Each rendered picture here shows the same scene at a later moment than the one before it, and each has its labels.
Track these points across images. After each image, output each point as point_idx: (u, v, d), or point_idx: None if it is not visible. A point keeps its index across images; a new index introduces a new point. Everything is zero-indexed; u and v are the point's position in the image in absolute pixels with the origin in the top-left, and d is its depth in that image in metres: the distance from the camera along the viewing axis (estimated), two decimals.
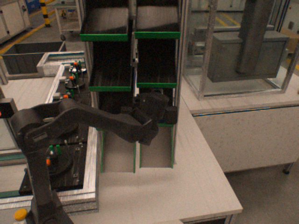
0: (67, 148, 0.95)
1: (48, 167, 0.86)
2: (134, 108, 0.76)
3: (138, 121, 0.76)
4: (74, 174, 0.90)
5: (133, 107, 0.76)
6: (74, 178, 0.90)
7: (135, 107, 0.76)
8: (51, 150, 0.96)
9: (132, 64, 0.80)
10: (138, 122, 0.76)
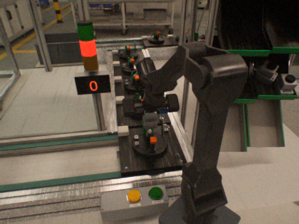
0: (162, 127, 0.88)
1: (152, 145, 0.79)
2: (135, 102, 0.77)
3: (141, 111, 0.74)
4: (176, 154, 0.83)
5: (133, 101, 0.77)
6: (177, 158, 0.82)
7: (136, 101, 0.77)
8: (145, 129, 0.88)
9: None
10: (141, 112, 0.74)
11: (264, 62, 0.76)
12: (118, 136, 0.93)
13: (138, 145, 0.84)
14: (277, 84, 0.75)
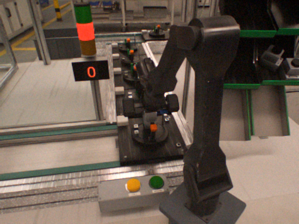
0: (162, 116, 0.85)
1: (152, 134, 0.76)
2: (134, 102, 0.76)
3: (140, 111, 0.74)
4: (177, 143, 0.80)
5: None
6: (178, 147, 0.79)
7: (135, 101, 0.77)
8: None
9: None
10: (140, 112, 0.74)
11: (268, 47, 0.73)
12: (117, 125, 0.90)
13: (138, 134, 0.81)
14: (282, 69, 0.72)
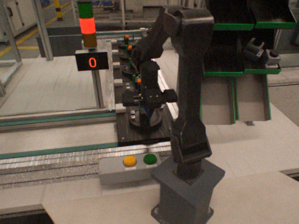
0: None
1: (146, 117, 0.85)
2: None
3: None
4: (169, 127, 0.89)
5: None
6: None
7: None
8: None
9: None
10: None
11: (250, 39, 0.82)
12: (116, 112, 0.99)
13: (134, 119, 0.90)
14: (263, 59, 0.81)
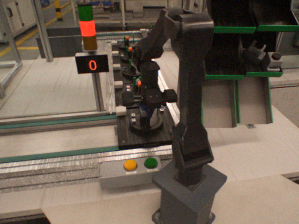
0: None
1: (147, 119, 0.85)
2: None
3: None
4: (170, 130, 0.88)
5: None
6: (171, 134, 0.88)
7: None
8: None
9: None
10: None
11: (252, 42, 0.81)
12: (116, 115, 0.98)
13: (135, 122, 0.89)
14: (265, 62, 0.80)
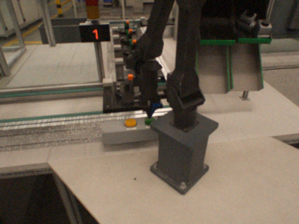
0: None
1: (130, 84, 0.90)
2: None
3: (146, 100, 0.75)
4: None
5: None
6: None
7: None
8: None
9: None
10: (146, 101, 0.75)
11: (244, 11, 0.87)
12: (103, 86, 1.04)
13: (119, 90, 0.95)
14: (255, 30, 0.86)
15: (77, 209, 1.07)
